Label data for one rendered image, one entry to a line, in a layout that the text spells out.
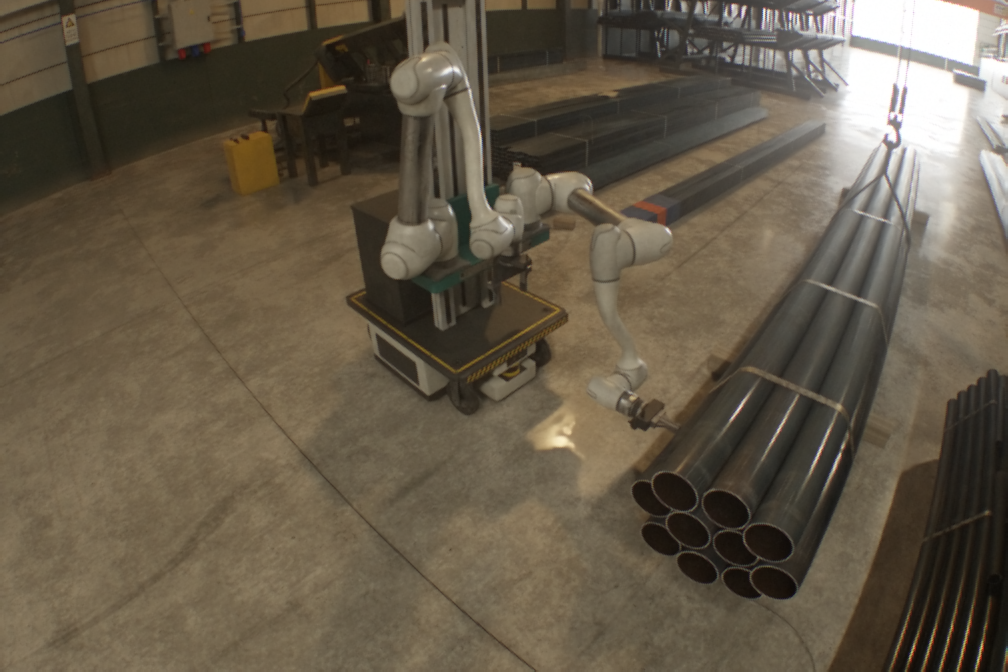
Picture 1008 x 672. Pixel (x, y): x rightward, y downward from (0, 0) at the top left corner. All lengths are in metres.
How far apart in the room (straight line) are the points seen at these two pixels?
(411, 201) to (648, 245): 0.80
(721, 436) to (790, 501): 0.31
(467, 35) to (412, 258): 0.93
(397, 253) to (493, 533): 1.06
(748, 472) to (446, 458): 1.24
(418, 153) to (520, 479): 1.30
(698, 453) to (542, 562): 0.70
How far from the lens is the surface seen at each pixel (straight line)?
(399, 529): 2.09
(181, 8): 9.66
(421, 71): 1.57
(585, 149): 5.10
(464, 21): 2.20
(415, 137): 1.66
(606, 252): 1.79
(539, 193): 2.27
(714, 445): 1.67
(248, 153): 5.89
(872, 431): 2.71
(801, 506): 1.61
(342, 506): 2.21
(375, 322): 2.57
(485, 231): 1.66
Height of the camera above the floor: 1.70
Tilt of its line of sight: 31 degrees down
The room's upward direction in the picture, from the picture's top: 2 degrees counter-clockwise
